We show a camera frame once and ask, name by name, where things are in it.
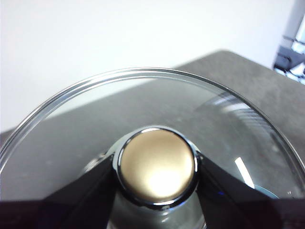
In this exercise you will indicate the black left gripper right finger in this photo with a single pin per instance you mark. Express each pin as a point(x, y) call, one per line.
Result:
point(238, 207)

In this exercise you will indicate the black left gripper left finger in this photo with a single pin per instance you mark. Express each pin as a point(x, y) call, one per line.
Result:
point(71, 210)

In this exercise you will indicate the glass lid with green knob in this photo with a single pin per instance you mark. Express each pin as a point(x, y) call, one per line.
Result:
point(155, 162)

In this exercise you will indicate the grey background equipment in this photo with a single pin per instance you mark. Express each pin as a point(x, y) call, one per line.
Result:
point(290, 55)

